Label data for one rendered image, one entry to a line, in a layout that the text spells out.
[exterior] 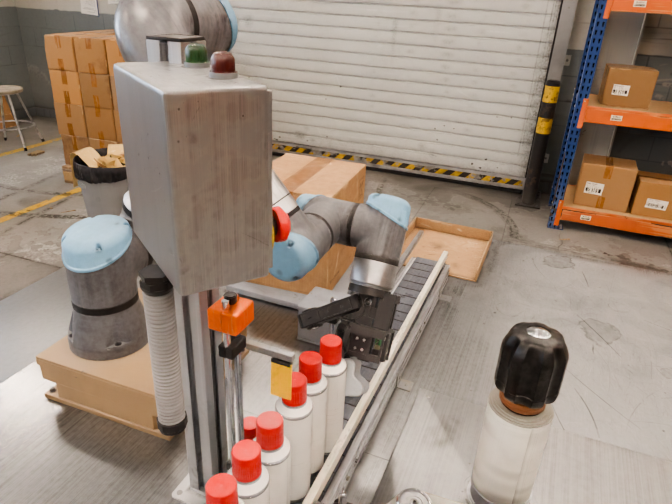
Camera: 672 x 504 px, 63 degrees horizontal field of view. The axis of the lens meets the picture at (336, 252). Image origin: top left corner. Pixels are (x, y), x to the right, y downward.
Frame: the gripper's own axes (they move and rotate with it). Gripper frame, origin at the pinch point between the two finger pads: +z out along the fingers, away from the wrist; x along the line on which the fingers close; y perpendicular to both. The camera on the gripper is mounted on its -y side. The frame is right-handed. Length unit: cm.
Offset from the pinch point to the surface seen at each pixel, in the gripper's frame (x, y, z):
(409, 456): 2.1, 14.4, 5.0
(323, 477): -10.6, 4.6, 8.3
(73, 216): 219, -280, -18
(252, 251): -40.5, 0.3, -21.0
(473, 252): 85, 10, -37
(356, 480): 1.2, 7.0, 11.3
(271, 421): -26.9, 1.1, -1.9
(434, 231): 94, -5, -42
